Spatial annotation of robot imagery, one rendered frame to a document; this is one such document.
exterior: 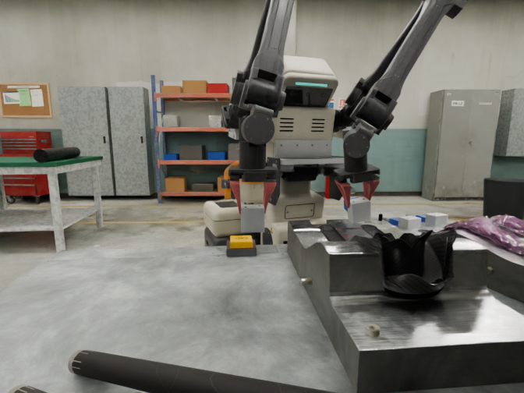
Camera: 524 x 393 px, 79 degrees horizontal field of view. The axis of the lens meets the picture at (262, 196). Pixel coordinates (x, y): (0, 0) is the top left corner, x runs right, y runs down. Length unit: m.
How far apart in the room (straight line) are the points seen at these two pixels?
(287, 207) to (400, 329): 0.76
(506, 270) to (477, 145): 6.09
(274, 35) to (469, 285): 0.58
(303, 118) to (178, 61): 5.33
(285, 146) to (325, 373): 0.79
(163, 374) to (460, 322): 0.39
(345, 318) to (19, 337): 0.50
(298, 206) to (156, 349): 0.79
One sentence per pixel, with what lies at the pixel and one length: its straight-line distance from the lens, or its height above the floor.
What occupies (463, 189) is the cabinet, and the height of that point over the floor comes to 0.21.
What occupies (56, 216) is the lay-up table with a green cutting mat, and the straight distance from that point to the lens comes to 3.62.
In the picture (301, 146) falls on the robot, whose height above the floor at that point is 1.08.
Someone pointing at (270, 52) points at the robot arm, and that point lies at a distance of 0.71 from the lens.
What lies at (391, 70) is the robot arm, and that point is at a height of 1.26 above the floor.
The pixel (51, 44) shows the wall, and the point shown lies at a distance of 7.24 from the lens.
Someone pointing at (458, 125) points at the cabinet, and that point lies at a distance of 6.63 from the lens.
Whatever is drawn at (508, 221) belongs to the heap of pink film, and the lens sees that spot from 0.98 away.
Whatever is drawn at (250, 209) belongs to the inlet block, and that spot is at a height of 0.96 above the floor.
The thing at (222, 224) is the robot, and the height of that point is 0.75.
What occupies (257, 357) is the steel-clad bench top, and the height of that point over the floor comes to 0.80.
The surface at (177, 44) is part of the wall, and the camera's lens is 6.46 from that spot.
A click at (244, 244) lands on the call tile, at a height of 0.83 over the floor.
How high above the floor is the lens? 1.10
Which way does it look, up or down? 10 degrees down
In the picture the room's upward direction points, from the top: straight up
